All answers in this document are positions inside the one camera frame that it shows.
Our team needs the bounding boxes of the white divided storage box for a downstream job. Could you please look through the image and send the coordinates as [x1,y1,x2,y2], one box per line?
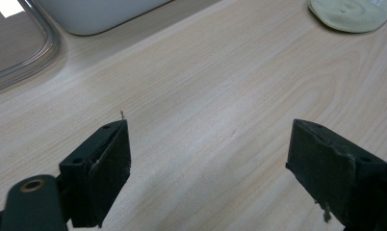
[37,0,175,37]

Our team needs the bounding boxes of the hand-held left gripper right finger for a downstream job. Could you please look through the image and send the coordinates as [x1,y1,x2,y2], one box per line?
[285,118,387,229]

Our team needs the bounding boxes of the pale green sock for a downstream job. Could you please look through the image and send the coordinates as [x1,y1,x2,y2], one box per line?
[307,0,387,34]

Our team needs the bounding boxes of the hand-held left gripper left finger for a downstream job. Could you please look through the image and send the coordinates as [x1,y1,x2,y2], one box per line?
[59,118,132,229]

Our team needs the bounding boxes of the transparent brown plastic lid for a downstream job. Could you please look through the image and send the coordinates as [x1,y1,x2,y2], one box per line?
[0,0,62,95]

